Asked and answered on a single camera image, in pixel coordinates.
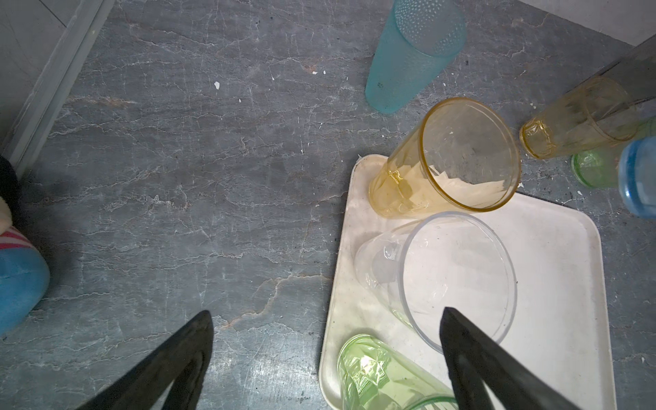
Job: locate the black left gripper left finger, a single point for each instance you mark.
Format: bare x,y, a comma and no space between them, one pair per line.
177,366

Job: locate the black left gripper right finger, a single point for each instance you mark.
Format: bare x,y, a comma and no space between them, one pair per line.
477,366

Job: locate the beige plastic tray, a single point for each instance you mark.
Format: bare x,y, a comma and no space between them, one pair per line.
560,330

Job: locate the tall green plastic cup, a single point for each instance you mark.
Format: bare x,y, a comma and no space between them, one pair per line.
374,376

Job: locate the clear plastic cup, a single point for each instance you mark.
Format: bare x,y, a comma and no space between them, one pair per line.
450,259

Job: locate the tall amber plastic cup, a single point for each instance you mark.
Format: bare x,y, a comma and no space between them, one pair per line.
460,157

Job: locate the blue plastic cup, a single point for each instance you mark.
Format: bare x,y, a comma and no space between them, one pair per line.
636,177

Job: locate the teal plastic cup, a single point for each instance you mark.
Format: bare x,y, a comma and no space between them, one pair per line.
419,40

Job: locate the dark grey plastic cup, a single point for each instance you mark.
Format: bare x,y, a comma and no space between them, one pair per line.
635,71

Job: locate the pink boy plush doll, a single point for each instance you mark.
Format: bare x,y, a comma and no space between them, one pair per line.
25,276

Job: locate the short green plastic cup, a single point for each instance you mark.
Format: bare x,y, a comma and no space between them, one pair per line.
598,168

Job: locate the short amber plastic cup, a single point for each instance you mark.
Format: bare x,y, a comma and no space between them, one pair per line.
598,112

